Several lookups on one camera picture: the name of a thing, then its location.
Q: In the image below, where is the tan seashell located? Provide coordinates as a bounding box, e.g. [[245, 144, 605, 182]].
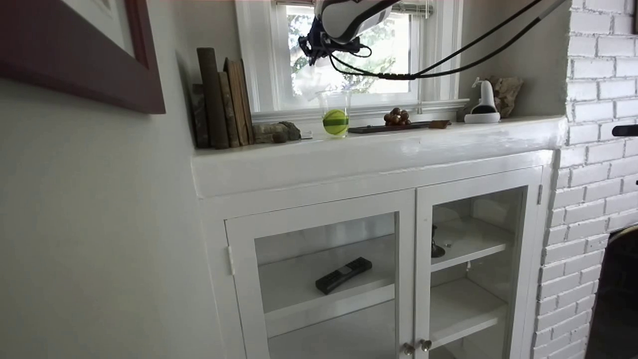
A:
[[488, 74, 526, 122]]

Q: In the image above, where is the brown wooden figure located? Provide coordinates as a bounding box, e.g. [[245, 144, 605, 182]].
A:
[[382, 106, 412, 130]]

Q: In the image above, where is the black remote control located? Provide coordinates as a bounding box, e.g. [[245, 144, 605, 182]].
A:
[[312, 256, 374, 298]]

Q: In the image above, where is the grey rough rock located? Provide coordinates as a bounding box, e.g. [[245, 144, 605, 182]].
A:
[[251, 120, 302, 148]]

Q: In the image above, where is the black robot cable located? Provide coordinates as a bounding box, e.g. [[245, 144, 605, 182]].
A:
[[326, 0, 544, 82], [326, 0, 568, 82]]

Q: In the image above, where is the green tennis ball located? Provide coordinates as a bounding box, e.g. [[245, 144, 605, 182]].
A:
[[320, 108, 350, 140]]

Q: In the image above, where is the white painted brick fireplace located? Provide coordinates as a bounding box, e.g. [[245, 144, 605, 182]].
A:
[[530, 0, 638, 359]]

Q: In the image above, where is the black stereo camera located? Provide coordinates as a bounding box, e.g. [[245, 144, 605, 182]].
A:
[[609, 122, 638, 140]]

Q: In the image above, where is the glass cabinet door beside bricks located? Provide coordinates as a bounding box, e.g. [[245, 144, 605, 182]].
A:
[[412, 168, 546, 359]]

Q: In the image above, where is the clear drinking glass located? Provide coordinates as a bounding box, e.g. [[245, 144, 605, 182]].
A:
[[320, 88, 352, 142]]

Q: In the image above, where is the dark red framed picture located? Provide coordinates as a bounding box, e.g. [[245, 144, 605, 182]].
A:
[[0, 0, 167, 116]]

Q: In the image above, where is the white framed window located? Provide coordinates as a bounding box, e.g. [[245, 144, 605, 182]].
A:
[[233, 0, 470, 126]]

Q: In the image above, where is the thin tan book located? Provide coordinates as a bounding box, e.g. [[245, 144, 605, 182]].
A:
[[217, 68, 243, 150]]

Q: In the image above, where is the dark flat wooden tray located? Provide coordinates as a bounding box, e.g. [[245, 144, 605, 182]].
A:
[[346, 118, 452, 136]]

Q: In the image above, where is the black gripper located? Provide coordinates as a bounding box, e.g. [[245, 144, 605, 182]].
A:
[[296, 19, 374, 68]]

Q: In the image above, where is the white round base device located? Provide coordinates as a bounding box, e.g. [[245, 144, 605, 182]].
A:
[[462, 76, 502, 126]]

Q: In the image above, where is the glass cabinet door with remote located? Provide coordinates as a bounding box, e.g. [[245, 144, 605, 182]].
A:
[[225, 188, 418, 359]]

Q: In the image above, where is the small dark book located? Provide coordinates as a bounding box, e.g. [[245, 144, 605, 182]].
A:
[[187, 78, 213, 150]]

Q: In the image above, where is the white built-in cabinet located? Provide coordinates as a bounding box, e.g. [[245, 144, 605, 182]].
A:
[[189, 116, 570, 359]]

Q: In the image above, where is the window blind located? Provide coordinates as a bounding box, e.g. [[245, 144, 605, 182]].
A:
[[271, 0, 434, 21]]

